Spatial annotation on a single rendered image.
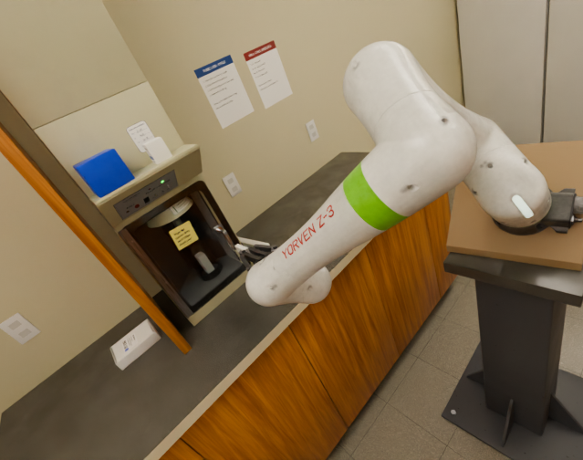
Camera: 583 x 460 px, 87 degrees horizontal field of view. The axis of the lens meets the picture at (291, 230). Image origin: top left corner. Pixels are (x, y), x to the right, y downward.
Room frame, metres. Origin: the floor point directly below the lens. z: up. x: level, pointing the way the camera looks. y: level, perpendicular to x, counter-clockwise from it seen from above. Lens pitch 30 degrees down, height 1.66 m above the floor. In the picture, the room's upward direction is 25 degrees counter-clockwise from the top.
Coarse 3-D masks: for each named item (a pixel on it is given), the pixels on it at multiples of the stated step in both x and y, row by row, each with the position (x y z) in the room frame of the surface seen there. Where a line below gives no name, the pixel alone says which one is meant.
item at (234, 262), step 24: (192, 192) 1.02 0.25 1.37; (144, 216) 0.94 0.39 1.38; (168, 216) 0.97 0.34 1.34; (192, 216) 1.00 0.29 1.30; (216, 216) 1.03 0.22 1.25; (144, 240) 0.92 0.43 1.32; (168, 240) 0.95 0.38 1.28; (216, 240) 1.01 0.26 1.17; (168, 264) 0.92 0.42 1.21; (192, 264) 0.95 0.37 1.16; (216, 264) 0.99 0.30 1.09; (240, 264) 1.03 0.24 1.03; (192, 288) 0.93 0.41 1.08; (216, 288) 0.96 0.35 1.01
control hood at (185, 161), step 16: (192, 144) 0.99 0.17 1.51; (176, 160) 0.92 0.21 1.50; (192, 160) 0.97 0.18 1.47; (144, 176) 0.87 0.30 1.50; (160, 176) 0.91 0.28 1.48; (176, 176) 0.96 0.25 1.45; (192, 176) 1.01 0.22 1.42; (112, 192) 0.83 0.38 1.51; (128, 192) 0.85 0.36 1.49; (112, 208) 0.85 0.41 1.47; (112, 224) 0.87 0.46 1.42
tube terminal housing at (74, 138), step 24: (120, 96) 1.02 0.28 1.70; (144, 96) 1.05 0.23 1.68; (72, 120) 0.95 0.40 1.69; (96, 120) 0.97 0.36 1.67; (120, 120) 1.00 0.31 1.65; (168, 120) 1.06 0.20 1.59; (48, 144) 0.91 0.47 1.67; (72, 144) 0.93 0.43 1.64; (96, 144) 0.95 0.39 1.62; (120, 144) 0.98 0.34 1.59; (168, 144) 1.04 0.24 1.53; (72, 168) 0.91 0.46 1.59
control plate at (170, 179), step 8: (168, 176) 0.93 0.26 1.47; (152, 184) 0.90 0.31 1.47; (160, 184) 0.93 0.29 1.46; (168, 184) 0.95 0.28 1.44; (176, 184) 0.98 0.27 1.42; (136, 192) 0.87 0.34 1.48; (144, 192) 0.90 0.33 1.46; (152, 192) 0.92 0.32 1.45; (160, 192) 0.94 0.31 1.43; (128, 200) 0.87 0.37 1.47; (136, 200) 0.89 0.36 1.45; (152, 200) 0.94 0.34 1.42; (120, 208) 0.86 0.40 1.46; (128, 208) 0.88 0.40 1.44; (136, 208) 0.91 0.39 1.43; (120, 216) 0.88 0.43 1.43
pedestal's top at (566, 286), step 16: (448, 256) 0.69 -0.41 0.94; (464, 256) 0.67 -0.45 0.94; (480, 256) 0.64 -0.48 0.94; (448, 272) 0.67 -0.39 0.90; (464, 272) 0.63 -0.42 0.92; (480, 272) 0.59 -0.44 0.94; (496, 272) 0.57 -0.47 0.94; (512, 272) 0.55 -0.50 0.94; (528, 272) 0.53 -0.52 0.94; (544, 272) 0.51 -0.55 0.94; (560, 272) 0.49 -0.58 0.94; (576, 272) 0.47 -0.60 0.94; (512, 288) 0.53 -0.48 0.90; (528, 288) 0.50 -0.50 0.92; (544, 288) 0.47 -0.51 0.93; (560, 288) 0.45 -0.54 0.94; (576, 288) 0.43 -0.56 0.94; (576, 304) 0.42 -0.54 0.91
